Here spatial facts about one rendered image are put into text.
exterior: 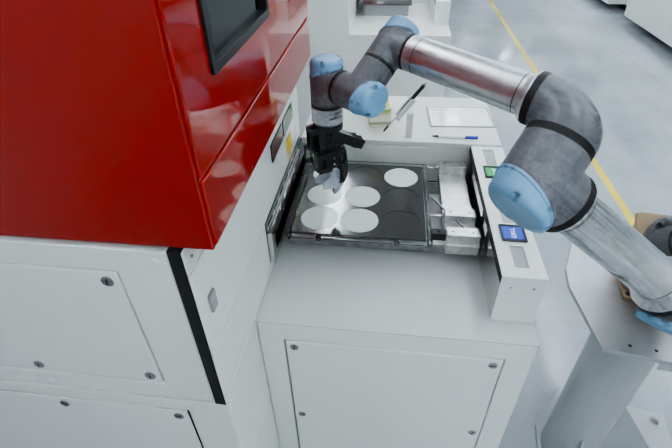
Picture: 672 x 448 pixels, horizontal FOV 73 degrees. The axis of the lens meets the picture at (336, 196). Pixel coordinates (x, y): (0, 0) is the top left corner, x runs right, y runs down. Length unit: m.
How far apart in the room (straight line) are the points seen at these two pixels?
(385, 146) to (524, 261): 0.59
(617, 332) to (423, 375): 0.44
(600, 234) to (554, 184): 0.14
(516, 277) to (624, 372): 0.53
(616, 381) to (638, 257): 0.64
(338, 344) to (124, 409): 0.47
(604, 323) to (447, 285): 0.35
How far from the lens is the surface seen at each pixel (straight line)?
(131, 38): 0.54
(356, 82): 0.94
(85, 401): 1.15
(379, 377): 1.19
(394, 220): 1.21
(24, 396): 1.23
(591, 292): 1.27
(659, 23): 6.35
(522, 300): 1.08
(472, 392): 1.24
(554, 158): 0.77
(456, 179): 1.43
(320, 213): 1.23
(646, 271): 0.95
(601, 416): 1.64
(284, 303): 1.11
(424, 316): 1.09
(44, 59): 0.60
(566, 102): 0.81
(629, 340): 1.20
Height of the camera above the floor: 1.66
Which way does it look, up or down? 36 degrees down
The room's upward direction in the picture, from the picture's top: 1 degrees counter-clockwise
